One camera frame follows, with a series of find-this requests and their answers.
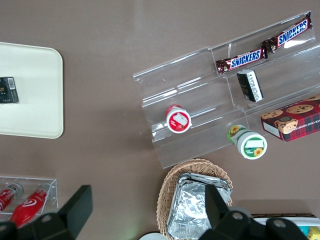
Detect small black box with barcode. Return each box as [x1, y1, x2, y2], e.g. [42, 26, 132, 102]
[0, 76, 20, 104]

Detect dark mat under snack tray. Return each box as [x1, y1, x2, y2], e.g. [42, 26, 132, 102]
[250, 212, 315, 219]

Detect yellow snack packet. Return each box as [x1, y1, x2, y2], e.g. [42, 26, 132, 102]
[308, 225, 320, 240]

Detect light tan wicker basket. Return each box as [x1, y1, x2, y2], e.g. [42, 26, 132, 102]
[156, 157, 234, 239]

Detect white snack tray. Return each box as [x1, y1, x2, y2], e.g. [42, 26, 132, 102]
[253, 216, 320, 240]

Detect black box with white side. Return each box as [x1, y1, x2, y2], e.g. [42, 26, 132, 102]
[236, 69, 264, 103]

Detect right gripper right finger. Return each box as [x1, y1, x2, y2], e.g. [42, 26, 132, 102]
[199, 184, 309, 240]

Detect red cola bottle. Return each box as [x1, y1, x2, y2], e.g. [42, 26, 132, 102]
[0, 182, 24, 214]
[9, 183, 52, 229]

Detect clear acrylic stepped shelf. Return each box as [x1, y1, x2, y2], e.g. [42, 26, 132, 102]
[132, 10, 320, 169]

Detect silver foil packets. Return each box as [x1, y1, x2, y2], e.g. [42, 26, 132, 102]
[166, 172, 232, 238]

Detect red tartan cookie box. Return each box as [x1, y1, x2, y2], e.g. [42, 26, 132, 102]
[260, 94, 320, 143]

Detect clear acrylic bottle rack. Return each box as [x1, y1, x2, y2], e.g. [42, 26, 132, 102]
[0, 175, 59, 224]

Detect green sunflower lid cup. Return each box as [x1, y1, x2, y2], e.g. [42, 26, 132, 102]
[226, 124, 269, 160]

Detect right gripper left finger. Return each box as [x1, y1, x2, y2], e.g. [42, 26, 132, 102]
[0, 184, 94, 240]

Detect Snickers bar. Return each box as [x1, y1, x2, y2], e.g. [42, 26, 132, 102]
[262, 13, 314, 54]
[215, 47, 269, 76]

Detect red strawberry lid cup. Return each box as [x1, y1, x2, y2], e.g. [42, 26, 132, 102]
[165, 103, 193, 134]

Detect cream plastic tray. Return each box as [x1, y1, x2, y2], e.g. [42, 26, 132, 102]
[0, 41, 65, 140]

